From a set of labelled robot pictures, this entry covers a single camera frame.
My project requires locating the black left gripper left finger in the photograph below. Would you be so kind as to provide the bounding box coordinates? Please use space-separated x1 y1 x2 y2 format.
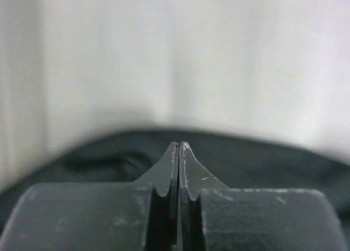
1 142 179 250

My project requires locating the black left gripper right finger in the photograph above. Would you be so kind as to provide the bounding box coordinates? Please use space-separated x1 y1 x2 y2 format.
179 142 345 250

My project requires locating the black t-shirt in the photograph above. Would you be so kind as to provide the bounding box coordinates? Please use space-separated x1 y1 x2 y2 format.
0 129 350 227

